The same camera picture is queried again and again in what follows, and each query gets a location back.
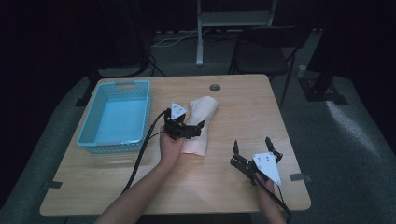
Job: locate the grey round table grommet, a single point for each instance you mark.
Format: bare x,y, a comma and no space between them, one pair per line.
215,87

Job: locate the person's left hand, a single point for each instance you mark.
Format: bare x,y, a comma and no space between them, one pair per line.
170,151

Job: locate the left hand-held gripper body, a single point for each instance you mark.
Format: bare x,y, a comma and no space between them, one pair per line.
180,130

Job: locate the black tape strip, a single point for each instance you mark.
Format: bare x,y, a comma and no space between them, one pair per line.
54,184
299,177

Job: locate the black metal stand base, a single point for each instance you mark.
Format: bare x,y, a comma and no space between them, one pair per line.
320,90

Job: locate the black chair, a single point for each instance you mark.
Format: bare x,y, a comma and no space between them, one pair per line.
261,59

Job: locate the grey metal stand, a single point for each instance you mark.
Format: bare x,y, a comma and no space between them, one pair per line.
200,37

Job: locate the beige cloth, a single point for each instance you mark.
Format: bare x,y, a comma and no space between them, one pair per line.
202,109

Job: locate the blue plastic basket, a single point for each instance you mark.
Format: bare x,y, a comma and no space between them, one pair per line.
121,121

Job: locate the person's right hand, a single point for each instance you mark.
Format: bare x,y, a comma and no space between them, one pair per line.
264,192

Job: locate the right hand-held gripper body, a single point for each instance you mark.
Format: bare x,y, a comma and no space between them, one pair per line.
263,165

